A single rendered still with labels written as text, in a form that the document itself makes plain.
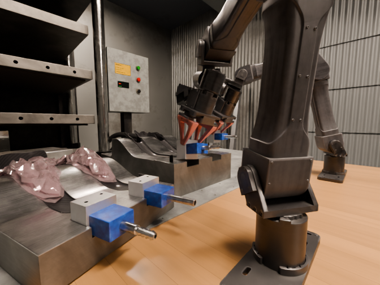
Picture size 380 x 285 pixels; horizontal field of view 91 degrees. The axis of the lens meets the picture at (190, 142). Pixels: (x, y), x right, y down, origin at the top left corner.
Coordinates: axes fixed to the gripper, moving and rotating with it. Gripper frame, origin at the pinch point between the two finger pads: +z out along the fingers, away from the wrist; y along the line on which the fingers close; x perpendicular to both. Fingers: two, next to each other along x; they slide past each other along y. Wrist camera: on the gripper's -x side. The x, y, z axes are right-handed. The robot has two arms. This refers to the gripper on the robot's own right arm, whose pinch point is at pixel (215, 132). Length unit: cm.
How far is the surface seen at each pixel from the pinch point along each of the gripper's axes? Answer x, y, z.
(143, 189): 21, 48, -2
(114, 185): 12, 49, 5
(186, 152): 14.2, 31.5, -3.2
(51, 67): -74, 46, 4
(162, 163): 11.6, 36.3, 1.4
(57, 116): -62, 45, 26
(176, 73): -252, -182, 22
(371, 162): 60, -184, 5
